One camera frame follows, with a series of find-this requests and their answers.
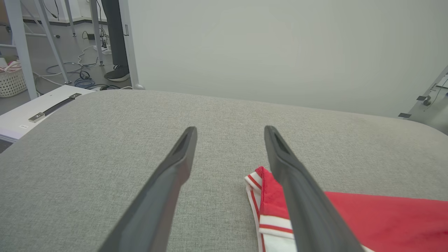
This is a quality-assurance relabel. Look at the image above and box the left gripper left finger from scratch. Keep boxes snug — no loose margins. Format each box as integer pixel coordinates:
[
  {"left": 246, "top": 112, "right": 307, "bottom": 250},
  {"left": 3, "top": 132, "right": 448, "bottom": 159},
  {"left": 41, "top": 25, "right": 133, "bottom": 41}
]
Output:
[{"left": 98, "top": 126, "right": 198, "bottom": 252}]

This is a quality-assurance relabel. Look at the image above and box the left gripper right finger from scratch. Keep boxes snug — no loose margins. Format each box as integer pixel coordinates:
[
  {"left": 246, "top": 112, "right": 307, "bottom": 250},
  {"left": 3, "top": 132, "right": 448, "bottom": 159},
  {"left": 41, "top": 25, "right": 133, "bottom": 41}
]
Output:
[{"left": 264, "top": 125, "right": 365, "bottom": 252}]

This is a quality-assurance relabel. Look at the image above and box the red and white jersey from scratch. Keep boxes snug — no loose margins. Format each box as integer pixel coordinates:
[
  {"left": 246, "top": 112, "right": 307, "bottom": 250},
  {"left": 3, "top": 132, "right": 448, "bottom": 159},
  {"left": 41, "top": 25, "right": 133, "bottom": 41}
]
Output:
[{"left": 244, "top": 166, "right": 448, "bottom": 252}]

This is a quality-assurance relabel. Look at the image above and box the black shoe white sole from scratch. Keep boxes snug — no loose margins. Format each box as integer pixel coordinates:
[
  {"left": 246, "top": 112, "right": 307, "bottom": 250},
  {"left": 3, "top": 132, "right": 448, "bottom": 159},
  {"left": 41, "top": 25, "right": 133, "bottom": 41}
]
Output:
[{"left": 104, "top": 64, "right": 131, "bottom": 83}]

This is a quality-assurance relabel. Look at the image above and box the grey metal stand foot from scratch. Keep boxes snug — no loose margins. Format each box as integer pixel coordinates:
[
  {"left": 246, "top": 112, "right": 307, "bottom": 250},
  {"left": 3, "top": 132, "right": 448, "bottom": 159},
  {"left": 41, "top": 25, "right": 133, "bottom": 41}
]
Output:
[{"left": 398, "top": 65, "right": 448, "bottom": 135}]

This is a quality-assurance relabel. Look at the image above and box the white metal equipment box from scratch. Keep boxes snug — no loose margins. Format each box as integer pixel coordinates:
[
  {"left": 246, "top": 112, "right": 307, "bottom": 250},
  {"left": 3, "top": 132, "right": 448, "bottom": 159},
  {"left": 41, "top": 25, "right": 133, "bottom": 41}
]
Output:
[{"left": 0, "top": 85, "right": 96, "bottom": 144}]

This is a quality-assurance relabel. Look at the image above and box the white partition panel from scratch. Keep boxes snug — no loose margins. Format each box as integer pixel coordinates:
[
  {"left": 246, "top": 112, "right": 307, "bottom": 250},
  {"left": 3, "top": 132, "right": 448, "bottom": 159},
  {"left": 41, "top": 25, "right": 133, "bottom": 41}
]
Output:
[{"left": 118, "top": 0, "right": 448, "bottom": 118}]

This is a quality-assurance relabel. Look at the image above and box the white power strip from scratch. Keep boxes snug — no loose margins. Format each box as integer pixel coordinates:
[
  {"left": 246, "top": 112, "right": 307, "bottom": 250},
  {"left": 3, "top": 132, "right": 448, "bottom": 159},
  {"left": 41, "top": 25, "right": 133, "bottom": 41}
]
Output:
[{"left": 92, "top": 43, "right": 113, "bottom": 55}]

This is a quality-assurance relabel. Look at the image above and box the dark trouser leg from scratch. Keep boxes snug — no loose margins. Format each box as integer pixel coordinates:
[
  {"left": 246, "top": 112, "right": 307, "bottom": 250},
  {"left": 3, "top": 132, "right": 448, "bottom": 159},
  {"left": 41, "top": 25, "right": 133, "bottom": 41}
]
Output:
[{"left": 101, "top": 0, "right": 127, "bottom": 70}]

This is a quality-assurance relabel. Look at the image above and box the white woven laundry basket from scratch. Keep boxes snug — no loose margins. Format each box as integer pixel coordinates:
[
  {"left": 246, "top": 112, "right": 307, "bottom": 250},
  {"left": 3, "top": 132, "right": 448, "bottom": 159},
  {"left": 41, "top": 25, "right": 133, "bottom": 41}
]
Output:
[{"left": 0, "top": 61, "right": 28, "bottom": 98}]

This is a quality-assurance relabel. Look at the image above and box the black strap box handle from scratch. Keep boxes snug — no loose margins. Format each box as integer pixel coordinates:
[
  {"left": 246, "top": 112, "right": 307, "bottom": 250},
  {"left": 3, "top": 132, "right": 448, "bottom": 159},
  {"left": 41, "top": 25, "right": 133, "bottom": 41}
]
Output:
[{"left": 28, "top": 93, "right": 82, "bottom": 123}]

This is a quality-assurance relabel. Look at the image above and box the blue cable coil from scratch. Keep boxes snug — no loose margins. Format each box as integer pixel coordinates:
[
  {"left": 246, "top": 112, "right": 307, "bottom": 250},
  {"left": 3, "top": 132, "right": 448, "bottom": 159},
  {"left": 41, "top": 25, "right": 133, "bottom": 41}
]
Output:
[{"left": 74, "top": 77, "right": 96, "bottom": 89}]

